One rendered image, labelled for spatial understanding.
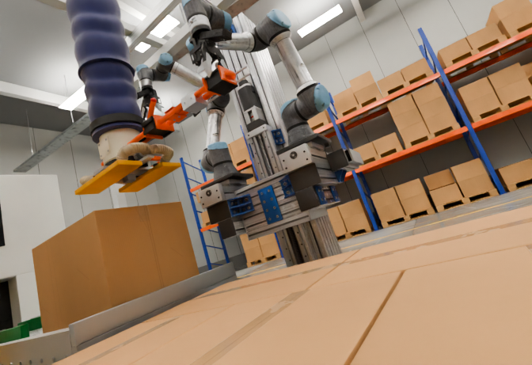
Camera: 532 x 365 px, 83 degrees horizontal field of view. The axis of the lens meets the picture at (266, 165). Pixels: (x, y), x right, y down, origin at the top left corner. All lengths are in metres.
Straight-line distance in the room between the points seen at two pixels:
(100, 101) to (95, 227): 0.53
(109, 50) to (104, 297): 1.02
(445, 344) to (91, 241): 1.16
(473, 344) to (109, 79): 1.45
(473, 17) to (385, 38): 2.18
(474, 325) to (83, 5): 1.73
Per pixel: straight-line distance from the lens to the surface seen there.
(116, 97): 1.46
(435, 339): 0.33
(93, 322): 1.12
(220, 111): 2.01
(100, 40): 1.61
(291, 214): 1.46
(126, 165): 1.22
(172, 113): 1.17
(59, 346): 1.19
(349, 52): 10.36
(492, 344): 0.31
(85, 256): 1.35
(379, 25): 10.50
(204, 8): 1.24
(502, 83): 8.43
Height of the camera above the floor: 0.67
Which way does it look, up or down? 13 degrees up
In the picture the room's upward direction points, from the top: 18 degrees counter-clockwise
